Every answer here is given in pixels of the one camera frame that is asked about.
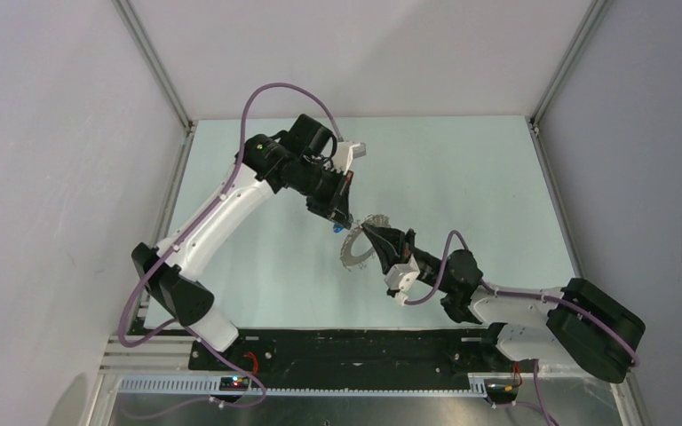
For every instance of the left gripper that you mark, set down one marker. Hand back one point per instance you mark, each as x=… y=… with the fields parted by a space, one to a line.
x=335 y=205

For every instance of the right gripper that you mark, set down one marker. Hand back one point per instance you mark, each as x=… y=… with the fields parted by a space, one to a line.
x=382 y=237

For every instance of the large steel ring disc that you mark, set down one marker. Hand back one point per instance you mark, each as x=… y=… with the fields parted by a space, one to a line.
x=356 y=249

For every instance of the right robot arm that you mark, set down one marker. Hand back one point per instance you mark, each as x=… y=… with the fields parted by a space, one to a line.
x=577 y=325

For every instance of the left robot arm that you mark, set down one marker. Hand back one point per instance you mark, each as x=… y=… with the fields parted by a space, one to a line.
x=308 y=159

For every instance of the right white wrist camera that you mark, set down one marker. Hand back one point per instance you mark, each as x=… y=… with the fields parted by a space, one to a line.
x=400 y=278

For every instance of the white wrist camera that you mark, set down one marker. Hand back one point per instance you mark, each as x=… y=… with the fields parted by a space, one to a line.
x=347 y=152
x=400 y=278

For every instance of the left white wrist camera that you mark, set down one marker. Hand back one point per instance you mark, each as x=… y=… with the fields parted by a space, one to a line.
x=347 y=152

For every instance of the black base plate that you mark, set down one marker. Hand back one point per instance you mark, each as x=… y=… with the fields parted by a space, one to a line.
x=361 y=357

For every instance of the grey slotted cable duct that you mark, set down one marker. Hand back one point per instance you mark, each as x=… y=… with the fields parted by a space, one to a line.
x=222 y=385

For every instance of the left aluminium frame post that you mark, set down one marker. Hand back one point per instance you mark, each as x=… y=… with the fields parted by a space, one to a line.
x=139 y=35

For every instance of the aluminium frame post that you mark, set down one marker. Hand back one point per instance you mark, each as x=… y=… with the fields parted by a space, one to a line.
x=582 y=37
x=139 y=35

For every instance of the right aluminium frame post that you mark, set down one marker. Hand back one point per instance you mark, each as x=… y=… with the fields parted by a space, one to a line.
x=582 y=37

